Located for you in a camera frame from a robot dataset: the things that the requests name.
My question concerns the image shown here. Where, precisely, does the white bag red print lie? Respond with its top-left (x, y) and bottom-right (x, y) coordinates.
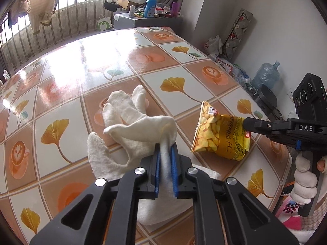
top-left (204, 35), bottom-right (222, 55)

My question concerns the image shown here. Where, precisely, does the clear water jug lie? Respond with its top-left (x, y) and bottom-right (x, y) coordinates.
top-left (252, 61), bottom-right (281, 90)

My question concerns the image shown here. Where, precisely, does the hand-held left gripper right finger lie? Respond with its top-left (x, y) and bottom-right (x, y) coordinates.
top-left (171, 143), bottom-right (298, 245)

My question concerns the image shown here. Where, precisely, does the black rice cooker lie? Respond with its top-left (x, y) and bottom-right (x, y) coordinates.
top-left (255, 84), bottom-right (278, 115)

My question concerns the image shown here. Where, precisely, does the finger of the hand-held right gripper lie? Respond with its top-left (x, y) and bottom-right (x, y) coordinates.
top-left (242, 117), bottom-right (290, 140)

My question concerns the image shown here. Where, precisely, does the beige hanging garment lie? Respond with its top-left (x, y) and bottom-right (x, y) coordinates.
top-left (29, 0), bottom-right (58, 35)

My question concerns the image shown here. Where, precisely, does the white shopping bag green logo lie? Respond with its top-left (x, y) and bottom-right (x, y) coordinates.
top-left (97, 15), bottom-right (113, 31)

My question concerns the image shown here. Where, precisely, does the white towel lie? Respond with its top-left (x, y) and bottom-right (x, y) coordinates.
top-left (87, 85), bottom-right (223, 226)

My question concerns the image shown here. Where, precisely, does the metal balcony railing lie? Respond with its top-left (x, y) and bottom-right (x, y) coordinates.
top-left (0, 0), bottom-right (143, 74)

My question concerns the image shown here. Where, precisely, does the grey cabinet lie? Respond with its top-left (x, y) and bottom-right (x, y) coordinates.
top-left (114, 13), bottom-right (183, 30)

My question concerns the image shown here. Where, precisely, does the yellow snack packet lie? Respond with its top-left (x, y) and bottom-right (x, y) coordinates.
top-left (190, 101), bottom-right (252, 162)

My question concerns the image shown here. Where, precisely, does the brown hanging coat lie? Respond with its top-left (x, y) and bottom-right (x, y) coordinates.
top-left (19, 0), bottom-right (31, 14)

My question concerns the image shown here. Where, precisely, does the printed folded cardboard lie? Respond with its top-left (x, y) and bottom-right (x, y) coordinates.
top-left (222, 8), bottom-right (253, 59)

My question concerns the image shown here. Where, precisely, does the black flat object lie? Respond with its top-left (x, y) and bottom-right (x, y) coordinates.
top-left (103, 1), bottom-right (119, 12)

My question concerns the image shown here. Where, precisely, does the blue plastic bottle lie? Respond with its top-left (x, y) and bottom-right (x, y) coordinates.
top-left (144, 0), bottom-right (157, 18)

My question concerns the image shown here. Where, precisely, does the pile of plastic packaging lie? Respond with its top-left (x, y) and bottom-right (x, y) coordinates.
top-left (208, 53), bottom-right (256, 92)

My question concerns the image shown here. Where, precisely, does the person's right hand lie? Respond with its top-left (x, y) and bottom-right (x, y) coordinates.
top-left (291, 154), bottom-right (327, 205)

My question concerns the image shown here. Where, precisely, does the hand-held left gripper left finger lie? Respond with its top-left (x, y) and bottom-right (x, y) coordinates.
top-left (30, 144), bottom-right (161, 245)

